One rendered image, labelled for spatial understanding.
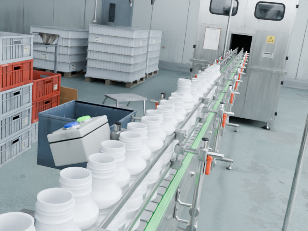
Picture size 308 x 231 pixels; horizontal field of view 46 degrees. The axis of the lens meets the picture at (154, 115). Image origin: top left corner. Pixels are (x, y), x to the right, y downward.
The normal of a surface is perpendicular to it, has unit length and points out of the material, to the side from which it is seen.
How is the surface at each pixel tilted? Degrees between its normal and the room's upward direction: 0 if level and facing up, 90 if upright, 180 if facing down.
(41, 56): 89
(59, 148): 90
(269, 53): 90
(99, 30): 89
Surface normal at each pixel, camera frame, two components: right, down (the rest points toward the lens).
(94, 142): 0.94, -0.17
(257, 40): -0.26, 0.21
